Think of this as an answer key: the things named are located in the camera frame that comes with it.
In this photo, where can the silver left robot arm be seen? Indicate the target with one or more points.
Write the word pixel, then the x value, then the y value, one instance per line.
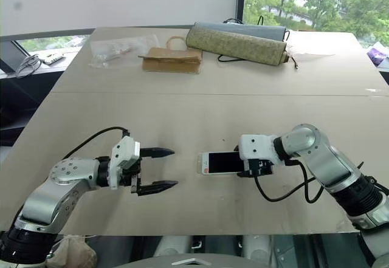
pixel 65 172

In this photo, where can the white flat device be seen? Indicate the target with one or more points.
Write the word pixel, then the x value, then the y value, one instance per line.
pixel 51 57

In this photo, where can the purple cloth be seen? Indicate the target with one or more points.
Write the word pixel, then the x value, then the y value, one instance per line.
pixel 378 53

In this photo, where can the olive rolled mat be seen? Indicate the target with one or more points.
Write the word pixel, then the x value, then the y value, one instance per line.
pixel 237 46

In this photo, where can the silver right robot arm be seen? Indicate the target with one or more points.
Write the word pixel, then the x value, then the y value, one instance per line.
pixel 328 164

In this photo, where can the white smartphone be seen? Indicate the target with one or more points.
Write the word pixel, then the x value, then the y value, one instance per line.
pixel 222 162

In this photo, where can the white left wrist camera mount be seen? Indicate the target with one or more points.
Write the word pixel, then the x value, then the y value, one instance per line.
pixel 124 152

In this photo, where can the brown paper bag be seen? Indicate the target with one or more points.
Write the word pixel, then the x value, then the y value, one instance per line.
pixel 173 59

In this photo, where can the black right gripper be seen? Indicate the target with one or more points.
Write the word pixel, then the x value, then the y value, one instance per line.
pixel 260 167

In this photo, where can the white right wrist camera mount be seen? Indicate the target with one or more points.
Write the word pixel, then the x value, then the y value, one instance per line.
pixel 256 148

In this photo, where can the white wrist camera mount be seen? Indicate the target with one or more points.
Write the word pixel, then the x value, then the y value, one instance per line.
pixel 124 152
pixel 256 148

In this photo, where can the beige cloth sack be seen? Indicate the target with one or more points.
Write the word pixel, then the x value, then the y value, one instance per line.
pixel 74 252

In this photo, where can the clear plastic bag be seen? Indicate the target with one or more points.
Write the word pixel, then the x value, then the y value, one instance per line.
pixel 121 50

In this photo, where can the grey rolled mat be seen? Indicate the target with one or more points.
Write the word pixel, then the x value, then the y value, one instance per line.
pixel 243 30

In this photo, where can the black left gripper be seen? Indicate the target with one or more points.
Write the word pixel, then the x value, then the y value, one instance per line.
pixel 135 173

